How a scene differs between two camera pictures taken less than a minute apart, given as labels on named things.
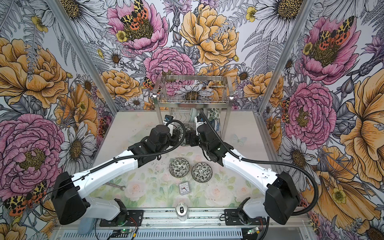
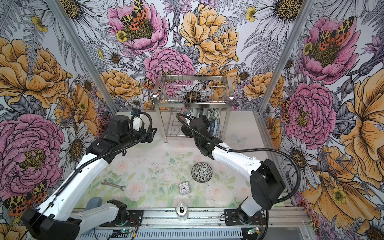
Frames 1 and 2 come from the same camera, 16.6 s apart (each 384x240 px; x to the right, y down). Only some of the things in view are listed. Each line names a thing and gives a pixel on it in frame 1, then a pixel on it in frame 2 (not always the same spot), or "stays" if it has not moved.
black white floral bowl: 202,172 stays
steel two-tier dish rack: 182,97 stays
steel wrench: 116,185 stays
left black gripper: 175,138 → 143,134
